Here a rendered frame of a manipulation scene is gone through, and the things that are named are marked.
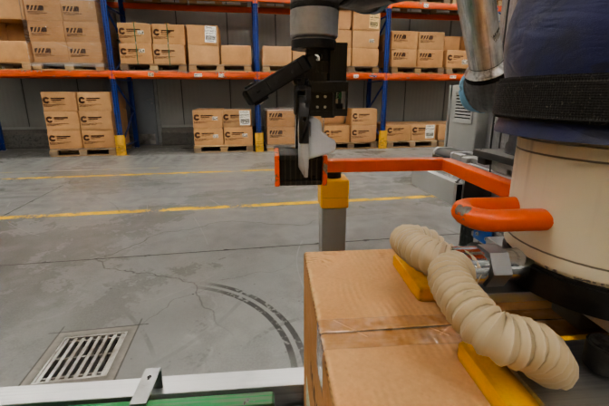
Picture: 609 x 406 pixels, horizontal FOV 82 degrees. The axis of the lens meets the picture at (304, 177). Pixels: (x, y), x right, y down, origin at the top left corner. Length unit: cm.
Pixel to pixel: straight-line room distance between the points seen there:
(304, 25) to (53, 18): 769
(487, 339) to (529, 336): 3
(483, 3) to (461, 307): 81
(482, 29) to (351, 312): 79
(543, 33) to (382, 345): 33
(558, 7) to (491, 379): 32
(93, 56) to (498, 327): 776
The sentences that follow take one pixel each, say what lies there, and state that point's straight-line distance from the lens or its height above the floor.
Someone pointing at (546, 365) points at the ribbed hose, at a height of 100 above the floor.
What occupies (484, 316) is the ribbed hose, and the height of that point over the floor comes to 103.
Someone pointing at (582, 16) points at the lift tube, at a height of 126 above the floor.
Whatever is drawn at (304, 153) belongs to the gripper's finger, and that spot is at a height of 111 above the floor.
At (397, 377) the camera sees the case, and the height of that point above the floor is 95.
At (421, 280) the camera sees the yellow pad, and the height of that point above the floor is 97.
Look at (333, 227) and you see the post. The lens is 86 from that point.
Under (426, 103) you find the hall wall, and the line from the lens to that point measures 988.
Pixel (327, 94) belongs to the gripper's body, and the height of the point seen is 120.
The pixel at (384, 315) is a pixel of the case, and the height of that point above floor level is 95.
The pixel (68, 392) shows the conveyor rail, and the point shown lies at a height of 59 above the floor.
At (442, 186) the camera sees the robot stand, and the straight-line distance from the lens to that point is 114.
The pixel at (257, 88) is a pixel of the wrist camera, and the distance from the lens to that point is 56.
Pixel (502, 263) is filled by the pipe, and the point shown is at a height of 103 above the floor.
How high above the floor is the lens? 120
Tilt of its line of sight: 14 degrees down
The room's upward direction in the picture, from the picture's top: straight up
